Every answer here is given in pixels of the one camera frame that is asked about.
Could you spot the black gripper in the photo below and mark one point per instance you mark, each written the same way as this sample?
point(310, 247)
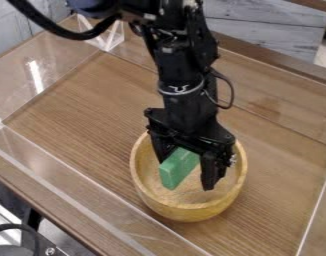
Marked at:
point(185, 124)

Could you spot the green rectangular block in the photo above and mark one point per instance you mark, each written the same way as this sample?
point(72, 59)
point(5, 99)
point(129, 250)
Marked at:
point(176, 167)

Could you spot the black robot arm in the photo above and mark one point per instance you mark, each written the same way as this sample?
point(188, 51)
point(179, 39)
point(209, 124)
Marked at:
point(183, 50)

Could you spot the brown wooden bowl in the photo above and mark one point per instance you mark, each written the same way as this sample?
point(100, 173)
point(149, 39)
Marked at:
point(185, 203)

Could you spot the black table leg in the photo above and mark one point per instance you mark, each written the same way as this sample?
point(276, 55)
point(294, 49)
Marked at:
point(32, 218)

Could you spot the black base with bolt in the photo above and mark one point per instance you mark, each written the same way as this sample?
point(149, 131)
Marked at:
point(46, 248)

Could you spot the clear acrylic tray wall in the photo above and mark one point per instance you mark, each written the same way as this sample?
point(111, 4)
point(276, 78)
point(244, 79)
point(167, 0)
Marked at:
point(70, 108)

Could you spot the clear acrylic corner bracket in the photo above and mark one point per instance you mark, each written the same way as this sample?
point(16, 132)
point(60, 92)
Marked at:
point(109, 39)

